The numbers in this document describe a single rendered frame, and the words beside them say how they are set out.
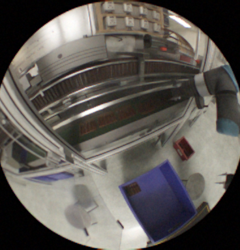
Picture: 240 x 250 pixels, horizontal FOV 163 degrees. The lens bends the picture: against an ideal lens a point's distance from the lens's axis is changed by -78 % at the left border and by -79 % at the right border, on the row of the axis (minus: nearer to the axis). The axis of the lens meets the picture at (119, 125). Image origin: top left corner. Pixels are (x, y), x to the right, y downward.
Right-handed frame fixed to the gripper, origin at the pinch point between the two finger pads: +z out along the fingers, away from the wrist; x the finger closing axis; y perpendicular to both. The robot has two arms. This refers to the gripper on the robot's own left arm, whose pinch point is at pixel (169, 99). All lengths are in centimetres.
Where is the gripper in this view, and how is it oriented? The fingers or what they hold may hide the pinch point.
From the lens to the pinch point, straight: 50.9
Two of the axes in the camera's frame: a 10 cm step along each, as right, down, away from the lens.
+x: -9.1, 3.8, -1.5
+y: -3.7, -9.2, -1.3
